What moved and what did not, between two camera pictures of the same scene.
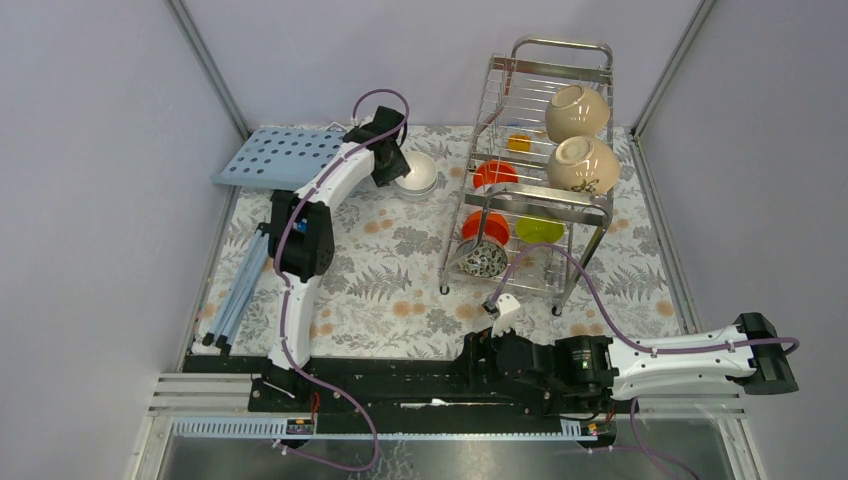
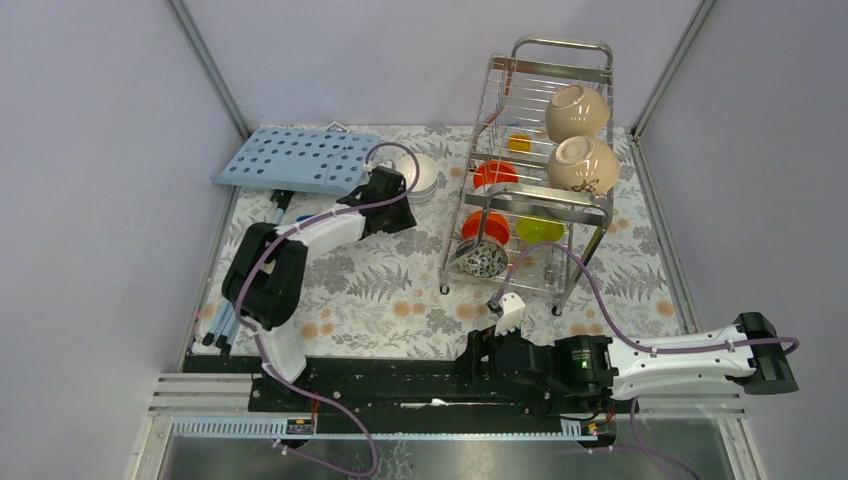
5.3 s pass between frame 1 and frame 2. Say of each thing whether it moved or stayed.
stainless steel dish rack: stayed
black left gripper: moved
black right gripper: stayed
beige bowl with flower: stayed
